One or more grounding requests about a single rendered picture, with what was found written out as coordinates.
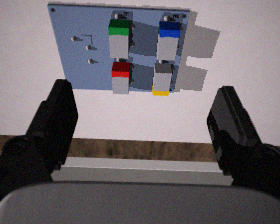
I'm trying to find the grey block with green end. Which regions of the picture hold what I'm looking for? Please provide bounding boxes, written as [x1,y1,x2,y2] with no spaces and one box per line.
[108,19,130,59]

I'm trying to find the grey block with blue end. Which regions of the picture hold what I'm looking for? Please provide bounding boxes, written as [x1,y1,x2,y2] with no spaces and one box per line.
[156,21,180,61]

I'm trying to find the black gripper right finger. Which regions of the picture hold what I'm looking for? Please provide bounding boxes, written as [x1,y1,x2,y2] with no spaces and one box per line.
[207,86,280,199]

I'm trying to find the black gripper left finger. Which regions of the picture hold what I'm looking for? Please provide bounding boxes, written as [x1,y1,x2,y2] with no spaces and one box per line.
[0,79,78,201]

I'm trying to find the grey block with yellow end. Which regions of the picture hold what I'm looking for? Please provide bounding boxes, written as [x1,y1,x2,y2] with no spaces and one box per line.
[152,63,172,96]

